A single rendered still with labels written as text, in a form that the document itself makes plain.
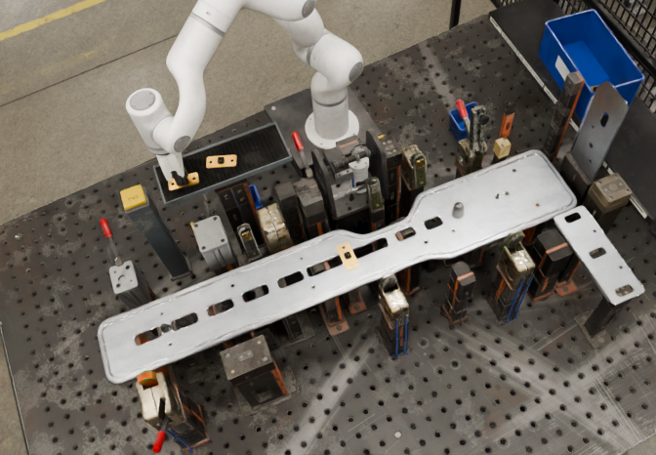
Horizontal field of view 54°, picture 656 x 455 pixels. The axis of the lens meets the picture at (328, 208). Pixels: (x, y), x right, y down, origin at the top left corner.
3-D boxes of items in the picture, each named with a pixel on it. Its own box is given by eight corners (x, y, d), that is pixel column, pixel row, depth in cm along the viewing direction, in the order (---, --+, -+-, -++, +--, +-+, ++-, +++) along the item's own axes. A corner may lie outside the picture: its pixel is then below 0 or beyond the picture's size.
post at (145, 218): (171, 281, 213) (124, 215, 176) (166, 263, 217) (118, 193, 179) (193, 273, 214) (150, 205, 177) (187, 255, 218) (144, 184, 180)
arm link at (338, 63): (328, 73, 217) (324, 19, 196) (370, 101, 210) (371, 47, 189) (304, 95, 212) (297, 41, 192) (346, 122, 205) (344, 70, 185)
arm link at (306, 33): (333, 84, 201) (296, 61, 207) (356, 53, 200) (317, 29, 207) (267, 6, 155) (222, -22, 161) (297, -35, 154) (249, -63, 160)
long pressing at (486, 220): (110, 397, 165) (108, 396, 164) (95, 321, 177) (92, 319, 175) (582, 206, 182) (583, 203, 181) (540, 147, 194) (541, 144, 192)
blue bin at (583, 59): (580, 122, 192) (592, 94, 181) (536, 52, 208) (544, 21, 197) (632, 107, 193) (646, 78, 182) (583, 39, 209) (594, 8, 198)
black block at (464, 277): (451, 333, 197) (461, 295, 172) (435, 303, 202) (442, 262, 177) (475, 323, 198) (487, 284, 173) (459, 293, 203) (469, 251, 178)
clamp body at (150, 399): (182, 460, 184) (140, 433, 153) (169, 411, 192) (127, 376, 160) (217, 445, 185) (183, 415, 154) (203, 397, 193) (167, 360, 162)
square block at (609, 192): (576, 262, 205) (609, 203, 174) (562, 241, 209) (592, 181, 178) (598, 252, 206) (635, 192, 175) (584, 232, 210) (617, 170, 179)
